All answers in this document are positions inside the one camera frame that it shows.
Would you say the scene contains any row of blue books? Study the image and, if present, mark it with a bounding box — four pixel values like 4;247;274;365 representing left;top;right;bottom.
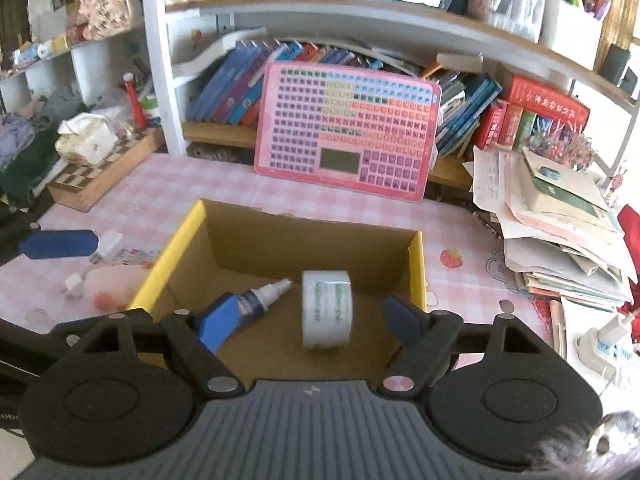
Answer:
187;39;283;126

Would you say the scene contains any white pen organiser box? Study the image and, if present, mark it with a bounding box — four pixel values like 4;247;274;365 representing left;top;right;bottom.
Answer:
541;0;607;72
487;0;545;44

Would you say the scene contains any small black container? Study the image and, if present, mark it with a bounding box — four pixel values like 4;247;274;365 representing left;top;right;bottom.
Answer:
600;44;639;97

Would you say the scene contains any pile of dark clothes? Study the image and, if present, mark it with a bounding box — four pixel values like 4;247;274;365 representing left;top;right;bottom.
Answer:
0;89;87;207

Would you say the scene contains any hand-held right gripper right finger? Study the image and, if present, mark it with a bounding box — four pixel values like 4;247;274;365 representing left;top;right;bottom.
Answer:
377;294;551;396

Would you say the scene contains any red cloth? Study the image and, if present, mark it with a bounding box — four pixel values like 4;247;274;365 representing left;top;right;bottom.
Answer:
617;204;640;346

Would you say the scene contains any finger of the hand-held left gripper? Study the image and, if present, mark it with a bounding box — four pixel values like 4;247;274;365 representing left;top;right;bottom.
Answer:
0;227;98;266

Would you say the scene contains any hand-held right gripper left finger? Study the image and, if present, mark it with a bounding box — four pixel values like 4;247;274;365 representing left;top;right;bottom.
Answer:
47;294;251;396

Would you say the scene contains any pile of papers and books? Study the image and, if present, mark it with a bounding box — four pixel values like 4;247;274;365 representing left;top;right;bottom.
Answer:
470;147;640;313

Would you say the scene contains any row of leaning books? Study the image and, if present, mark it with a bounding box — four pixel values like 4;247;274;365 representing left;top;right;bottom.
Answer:
432;67;503;161

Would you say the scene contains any green standing book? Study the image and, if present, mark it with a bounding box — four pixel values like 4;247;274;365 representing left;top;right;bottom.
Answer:
510;110;540;152

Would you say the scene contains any clear packing tape roll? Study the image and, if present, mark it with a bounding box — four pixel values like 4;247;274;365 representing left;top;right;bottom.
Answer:
301;270;353;350

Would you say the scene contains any wooden chess box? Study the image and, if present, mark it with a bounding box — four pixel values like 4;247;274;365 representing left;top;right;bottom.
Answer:
46;127;166;212

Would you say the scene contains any thick red dictionary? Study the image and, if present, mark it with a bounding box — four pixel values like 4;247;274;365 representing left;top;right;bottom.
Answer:
502;76;592;128

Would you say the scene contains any yellow cardboard box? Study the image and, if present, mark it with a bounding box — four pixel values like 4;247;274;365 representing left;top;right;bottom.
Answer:
127;199;428;386

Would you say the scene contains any pink squishy toy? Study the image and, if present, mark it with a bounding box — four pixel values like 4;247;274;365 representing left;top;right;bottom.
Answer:
82;266;151;311

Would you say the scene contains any white bookshelf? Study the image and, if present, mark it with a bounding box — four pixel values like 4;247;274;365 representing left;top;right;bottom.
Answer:
0;0;640;211

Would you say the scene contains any colourful sticker sheet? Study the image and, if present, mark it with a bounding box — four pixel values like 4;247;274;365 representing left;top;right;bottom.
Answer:
114;246;157;270

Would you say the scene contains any red standing book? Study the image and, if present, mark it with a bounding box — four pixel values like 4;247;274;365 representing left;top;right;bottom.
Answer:
474;104;510;151

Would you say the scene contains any crumpled white plastic bag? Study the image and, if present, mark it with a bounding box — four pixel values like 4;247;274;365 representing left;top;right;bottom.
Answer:
55;112;122;167

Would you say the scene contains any multicoloured craft bundle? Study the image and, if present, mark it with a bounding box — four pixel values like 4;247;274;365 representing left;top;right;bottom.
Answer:
525;125;603;173

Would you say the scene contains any grey fluffy fur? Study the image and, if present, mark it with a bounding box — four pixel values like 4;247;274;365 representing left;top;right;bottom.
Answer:
530;410;640;480

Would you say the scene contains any thick green-cover book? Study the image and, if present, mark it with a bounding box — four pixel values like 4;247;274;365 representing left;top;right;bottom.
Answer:
520;152;618;223

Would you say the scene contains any pink learning board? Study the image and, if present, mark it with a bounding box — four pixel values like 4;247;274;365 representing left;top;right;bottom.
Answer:
252;60;443;203

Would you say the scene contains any red bottle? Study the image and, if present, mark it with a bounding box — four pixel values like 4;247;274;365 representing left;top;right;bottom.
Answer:
123;72;149;132

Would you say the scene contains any blue bottle with white nozzle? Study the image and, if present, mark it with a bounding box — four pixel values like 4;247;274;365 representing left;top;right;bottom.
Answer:
235;279;293;328

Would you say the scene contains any group of small figurines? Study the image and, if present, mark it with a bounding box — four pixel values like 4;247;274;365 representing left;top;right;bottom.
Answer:
10;34;72;69

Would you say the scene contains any small white bottle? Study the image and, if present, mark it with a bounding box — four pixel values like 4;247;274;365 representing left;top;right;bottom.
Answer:
90;230;124;264

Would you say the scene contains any white power strip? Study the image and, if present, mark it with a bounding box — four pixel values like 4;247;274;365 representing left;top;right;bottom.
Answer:
574;327;633;380

